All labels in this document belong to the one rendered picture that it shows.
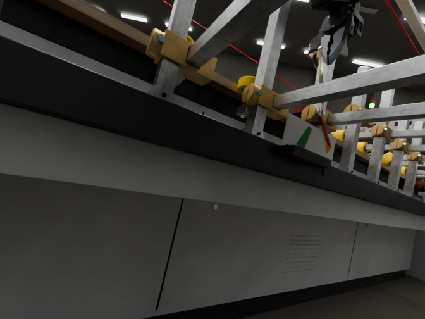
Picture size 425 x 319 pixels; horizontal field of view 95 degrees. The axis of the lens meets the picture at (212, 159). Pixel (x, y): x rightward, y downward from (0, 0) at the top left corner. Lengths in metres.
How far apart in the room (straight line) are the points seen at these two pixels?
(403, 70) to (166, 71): 0.38
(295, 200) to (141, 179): 0.48
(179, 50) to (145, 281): 0.64
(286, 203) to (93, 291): 0.60
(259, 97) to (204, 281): 0.66
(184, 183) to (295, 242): 0.80
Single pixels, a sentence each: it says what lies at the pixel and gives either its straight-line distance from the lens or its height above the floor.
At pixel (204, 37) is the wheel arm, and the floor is 0.81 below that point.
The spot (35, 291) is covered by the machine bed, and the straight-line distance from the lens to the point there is 0.70.
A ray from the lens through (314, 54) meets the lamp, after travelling 0.88.
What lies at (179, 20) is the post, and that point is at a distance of 0.47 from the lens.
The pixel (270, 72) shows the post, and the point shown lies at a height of 0.88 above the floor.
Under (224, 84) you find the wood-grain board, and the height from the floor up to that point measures 0.88.
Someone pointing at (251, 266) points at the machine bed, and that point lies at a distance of 0.95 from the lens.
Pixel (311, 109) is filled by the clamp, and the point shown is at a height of 0.85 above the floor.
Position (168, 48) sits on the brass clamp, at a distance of 0.43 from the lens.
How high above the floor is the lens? 0.59
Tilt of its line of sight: 3 degrees up
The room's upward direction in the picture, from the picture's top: 13 degrees clockwise
